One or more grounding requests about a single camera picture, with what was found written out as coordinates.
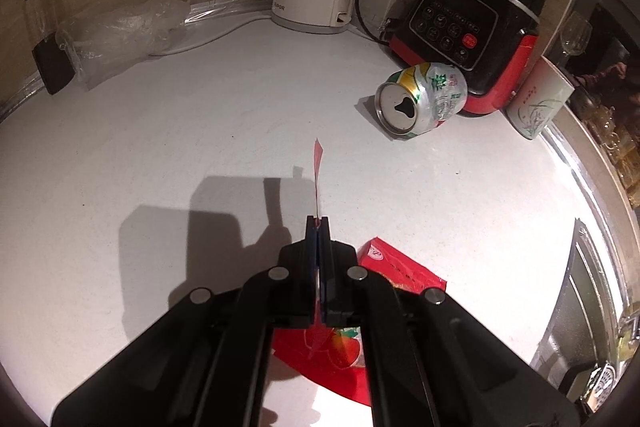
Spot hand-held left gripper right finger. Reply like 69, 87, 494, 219
320, 216, 581, 427

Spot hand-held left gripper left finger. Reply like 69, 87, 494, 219
50, 216, 321, 427

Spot red snack wrapper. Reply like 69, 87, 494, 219
272, 236, 447, 408

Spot stainless steel sink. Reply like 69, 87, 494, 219
530, 217, 640, 408

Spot white floral ceramic cup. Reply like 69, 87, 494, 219
506, 56, 576, 142

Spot red and black blender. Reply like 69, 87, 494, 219
387, 0, 598, 116

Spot clear plastic bag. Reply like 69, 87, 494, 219
56, 0, 192, 90

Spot black white patterned container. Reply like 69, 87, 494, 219
582, 359, 623, 405

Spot wine glass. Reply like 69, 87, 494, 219
560, 14, 593, 58

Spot dark window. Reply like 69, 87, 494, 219
575, 0, 640, 118

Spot glass bottle with metal cap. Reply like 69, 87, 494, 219
21, 0, 76, 96

